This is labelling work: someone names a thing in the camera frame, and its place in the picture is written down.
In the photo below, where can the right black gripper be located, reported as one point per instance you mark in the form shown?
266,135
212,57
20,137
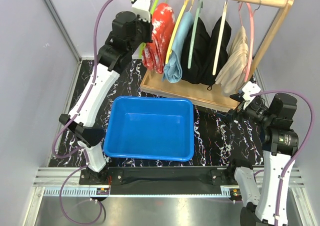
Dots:
242,108

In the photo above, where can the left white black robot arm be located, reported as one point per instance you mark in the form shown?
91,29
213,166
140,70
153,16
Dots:
129,31

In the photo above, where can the blue plastic bin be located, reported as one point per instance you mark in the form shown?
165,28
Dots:
150,129

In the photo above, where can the light blue trousers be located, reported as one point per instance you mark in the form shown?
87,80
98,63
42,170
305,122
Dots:
173,70

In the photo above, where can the pink plastic hanger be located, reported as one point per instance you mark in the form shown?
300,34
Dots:
250,36

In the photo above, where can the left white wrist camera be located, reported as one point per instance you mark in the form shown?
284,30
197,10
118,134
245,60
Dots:
141,8

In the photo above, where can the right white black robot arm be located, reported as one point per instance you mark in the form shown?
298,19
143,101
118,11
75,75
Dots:
266,206

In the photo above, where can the cream plastic hanger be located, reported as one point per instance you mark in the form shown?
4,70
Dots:
219,39

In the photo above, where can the mint green hanger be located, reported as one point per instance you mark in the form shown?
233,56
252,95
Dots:
193,34

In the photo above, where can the wooden clothes rack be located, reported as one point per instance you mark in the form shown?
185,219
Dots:
198,94

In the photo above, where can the black trousers right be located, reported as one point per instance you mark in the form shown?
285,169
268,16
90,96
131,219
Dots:
207,78

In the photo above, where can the red white patterned trousers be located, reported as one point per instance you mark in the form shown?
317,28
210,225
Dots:
154,53

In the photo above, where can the black trousers left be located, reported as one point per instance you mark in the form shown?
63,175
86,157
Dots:
201,42

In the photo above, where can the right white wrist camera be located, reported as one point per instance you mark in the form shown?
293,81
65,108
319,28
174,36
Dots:
248,90

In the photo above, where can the beige trousers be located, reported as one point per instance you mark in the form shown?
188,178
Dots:
231,77

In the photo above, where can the aluminium rail frame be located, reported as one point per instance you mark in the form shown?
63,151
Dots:
64,182

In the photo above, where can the black trousers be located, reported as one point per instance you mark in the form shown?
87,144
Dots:
207,78
201,42

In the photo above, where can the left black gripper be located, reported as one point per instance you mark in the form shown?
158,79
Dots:
149,26

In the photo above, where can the green plastic hanger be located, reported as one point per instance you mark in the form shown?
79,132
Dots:
143,45

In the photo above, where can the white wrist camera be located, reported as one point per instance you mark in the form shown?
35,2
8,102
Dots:
141,8
248,90

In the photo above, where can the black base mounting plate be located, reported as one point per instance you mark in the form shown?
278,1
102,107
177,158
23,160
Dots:
161,181

